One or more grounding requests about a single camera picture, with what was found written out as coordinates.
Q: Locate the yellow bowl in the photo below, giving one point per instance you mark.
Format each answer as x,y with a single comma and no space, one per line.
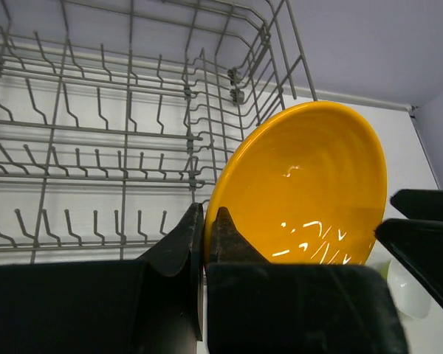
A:
307,186

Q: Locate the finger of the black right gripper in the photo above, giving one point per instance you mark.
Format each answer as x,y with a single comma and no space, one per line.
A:
418,246
424,205

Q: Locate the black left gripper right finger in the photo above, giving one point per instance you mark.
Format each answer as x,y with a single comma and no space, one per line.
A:
254,306

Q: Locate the white bowl green outside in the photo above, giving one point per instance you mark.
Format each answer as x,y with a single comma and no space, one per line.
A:
410,297

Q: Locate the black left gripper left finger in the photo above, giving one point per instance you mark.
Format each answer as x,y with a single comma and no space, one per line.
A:
151,304

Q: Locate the grey wire dish rack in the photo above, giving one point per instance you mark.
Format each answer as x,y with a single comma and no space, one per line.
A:
116,115

